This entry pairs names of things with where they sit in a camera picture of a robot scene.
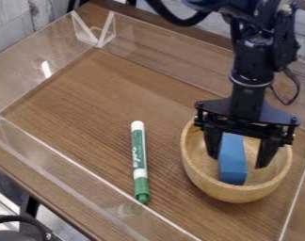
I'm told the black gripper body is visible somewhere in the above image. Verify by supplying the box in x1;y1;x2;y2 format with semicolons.
194;84;299;145

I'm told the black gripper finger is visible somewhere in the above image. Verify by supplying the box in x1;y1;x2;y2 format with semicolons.
204;126;223;159
255;139;280;169

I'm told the blue rectangular block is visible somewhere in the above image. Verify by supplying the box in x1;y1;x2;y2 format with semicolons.
218;133;248;185

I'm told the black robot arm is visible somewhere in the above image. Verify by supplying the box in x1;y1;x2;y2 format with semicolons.
145;0;299;169

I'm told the brown wooden bowl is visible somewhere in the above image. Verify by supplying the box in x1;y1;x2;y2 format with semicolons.
180;120;292;203

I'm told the green white marker pen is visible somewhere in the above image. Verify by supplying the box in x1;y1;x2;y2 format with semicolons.
131;120;149;203

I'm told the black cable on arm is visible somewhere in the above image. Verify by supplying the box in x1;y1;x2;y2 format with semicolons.
270;65;303;106

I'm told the clear acrylic tray wall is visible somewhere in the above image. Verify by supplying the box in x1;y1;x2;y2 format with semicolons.
0;9;305;241

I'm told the black metal table frame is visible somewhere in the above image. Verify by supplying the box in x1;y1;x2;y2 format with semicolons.
19;195;55;241

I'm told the black cable lower left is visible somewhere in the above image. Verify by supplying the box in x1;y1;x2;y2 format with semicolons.
0;214;47;241

